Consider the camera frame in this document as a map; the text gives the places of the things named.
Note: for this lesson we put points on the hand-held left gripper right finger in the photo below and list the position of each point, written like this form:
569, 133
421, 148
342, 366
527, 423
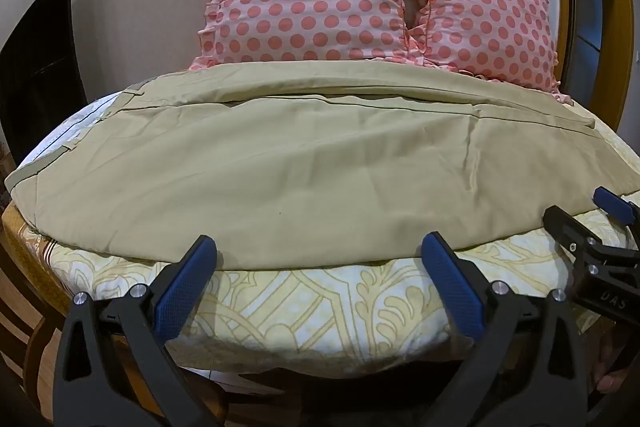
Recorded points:
451, 289

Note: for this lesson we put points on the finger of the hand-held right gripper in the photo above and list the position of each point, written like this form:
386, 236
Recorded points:
567, 227
613, 205

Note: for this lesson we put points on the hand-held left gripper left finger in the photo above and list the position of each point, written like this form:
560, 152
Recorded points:
184, 289

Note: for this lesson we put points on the khaki pants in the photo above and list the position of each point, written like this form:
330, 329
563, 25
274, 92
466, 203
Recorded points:
300, 177

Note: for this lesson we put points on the person's right hand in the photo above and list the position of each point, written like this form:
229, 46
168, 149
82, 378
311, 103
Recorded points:
611, 369

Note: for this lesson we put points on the cream patterned bed sheet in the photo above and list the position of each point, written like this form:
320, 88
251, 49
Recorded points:
310, 312

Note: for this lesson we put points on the small pink polka dot pillow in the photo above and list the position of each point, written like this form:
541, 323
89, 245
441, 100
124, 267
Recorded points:
490, 17

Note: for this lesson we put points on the wooden bed frame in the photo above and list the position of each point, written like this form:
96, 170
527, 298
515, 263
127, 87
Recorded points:
30, 307

